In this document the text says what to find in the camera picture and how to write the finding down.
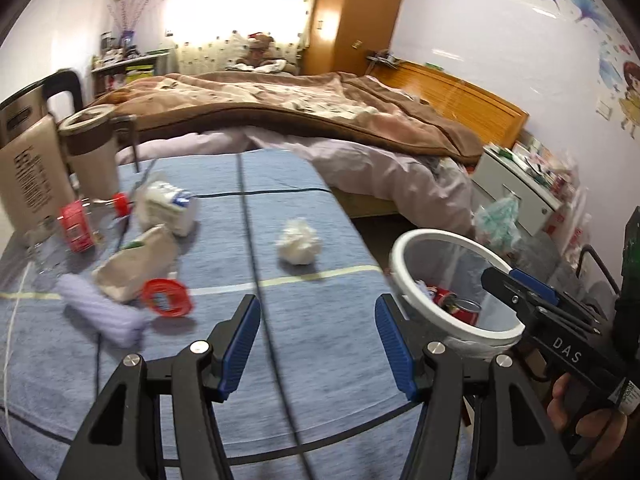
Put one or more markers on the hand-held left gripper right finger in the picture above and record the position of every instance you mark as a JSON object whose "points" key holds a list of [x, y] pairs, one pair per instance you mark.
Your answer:
{"points": [[395, 345]]}

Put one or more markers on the wooden wardrobe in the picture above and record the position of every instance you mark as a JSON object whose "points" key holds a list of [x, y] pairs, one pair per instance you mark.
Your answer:
{"points": [[350, 15]]}

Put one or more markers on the white-rimmed trash bin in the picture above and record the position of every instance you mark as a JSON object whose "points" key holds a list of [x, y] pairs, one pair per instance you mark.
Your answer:
{"points": [[397, 265]]}

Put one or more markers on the white cloth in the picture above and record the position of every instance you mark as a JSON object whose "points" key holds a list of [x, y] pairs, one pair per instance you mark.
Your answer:
{"points": [[270, 66]]}

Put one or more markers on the pink duvet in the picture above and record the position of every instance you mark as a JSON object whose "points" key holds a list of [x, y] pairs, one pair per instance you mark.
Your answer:
{"points": [[380, 175]]}

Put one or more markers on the person's right hand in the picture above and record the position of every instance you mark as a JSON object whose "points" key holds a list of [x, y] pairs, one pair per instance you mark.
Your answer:
{"points": [[600, 435]]}

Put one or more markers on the brown teddy bear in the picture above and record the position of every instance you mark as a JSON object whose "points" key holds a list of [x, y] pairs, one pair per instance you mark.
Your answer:
{"points": [[256, 50]]}

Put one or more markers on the red plastic lid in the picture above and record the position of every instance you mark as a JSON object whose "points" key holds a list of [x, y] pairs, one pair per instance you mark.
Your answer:
{"points": [[165, 283]]}

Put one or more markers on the white and red plastic bags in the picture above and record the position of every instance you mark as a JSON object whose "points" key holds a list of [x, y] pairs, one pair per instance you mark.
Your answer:
{"points": [[570, 230]]}

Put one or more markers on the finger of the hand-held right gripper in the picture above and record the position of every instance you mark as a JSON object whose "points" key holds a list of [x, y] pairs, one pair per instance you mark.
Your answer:
{"points": [[507, 292], [535, 282]]}

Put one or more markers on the black metal chair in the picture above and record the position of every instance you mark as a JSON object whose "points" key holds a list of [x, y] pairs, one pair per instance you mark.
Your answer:
{"points": [[584, 260]]}

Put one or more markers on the wooden bed frame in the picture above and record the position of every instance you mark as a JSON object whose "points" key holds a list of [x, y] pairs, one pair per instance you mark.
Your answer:
{"points": [[480, 105]]}

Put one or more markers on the grey seat cushion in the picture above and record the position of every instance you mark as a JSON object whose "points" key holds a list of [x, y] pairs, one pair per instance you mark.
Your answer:
{"points": [[537, 260]]}

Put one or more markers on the cluttered desk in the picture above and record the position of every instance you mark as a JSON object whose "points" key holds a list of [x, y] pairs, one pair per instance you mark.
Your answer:
{"points": [[150, 67]]}

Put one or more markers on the white nightstand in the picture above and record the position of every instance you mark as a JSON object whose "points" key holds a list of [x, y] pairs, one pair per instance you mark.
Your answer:
{"points": [[515, 190]]}

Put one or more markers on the clear plastic bottle red label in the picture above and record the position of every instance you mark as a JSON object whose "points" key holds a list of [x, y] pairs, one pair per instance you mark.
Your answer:
{"points": [[77, 225]]}

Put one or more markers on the white tissue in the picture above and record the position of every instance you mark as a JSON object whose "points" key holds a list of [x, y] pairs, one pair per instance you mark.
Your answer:
{"points": [[299, 242]]}

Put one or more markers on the white and brown travel mug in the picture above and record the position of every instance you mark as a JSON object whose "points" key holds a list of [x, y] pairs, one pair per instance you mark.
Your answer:
{"points": [[92, 160]]}

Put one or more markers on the red open-top drink can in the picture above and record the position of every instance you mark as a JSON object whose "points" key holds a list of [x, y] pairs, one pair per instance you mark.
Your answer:
{"points": [[442, 296]]}

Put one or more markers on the red cartoon drink can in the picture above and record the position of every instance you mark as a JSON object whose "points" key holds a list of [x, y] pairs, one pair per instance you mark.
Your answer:
{"points": [[467, 316]]}

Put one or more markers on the green printed plastic bag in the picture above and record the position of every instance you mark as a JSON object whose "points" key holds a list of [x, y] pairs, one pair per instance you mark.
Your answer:
{"points": [[497, 220]]}

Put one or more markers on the pile of small boxes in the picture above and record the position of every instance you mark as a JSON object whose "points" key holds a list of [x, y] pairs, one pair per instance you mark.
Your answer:
{"points": [[550, 170]]}

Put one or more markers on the brown blanket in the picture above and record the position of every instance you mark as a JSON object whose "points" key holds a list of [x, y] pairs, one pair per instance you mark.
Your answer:
{"points": [[300, 105]]}

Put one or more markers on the small bedside shelf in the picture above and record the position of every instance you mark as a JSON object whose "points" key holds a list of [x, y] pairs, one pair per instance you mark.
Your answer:
{"points": [[382, 59]]}

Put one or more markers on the beige paper packet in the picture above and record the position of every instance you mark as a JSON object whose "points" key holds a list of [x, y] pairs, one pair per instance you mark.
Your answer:
{"points": [[135, 265]]}

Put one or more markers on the white jar with blue label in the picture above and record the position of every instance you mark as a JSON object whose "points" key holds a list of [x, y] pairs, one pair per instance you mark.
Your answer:
{"points": [[167, 207]]}

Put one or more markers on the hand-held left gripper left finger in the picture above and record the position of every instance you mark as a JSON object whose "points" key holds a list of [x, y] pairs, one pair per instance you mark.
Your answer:
{"points": [[240, 345]]}

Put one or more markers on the cartoon wall stickers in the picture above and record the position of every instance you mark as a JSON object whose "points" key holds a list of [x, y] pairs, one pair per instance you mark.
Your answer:
{"points": [[627, 85]]}

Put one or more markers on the white electric kettle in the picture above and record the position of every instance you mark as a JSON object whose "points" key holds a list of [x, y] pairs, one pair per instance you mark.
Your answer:
{"points": [[30, 170]]}

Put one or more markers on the white wall switch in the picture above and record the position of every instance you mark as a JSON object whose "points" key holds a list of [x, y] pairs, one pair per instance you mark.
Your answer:
{"points": [[603, 110]]}

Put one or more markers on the purple dried branches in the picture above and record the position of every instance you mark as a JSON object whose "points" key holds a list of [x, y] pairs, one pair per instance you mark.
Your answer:
{"points": [[127, 20]]}

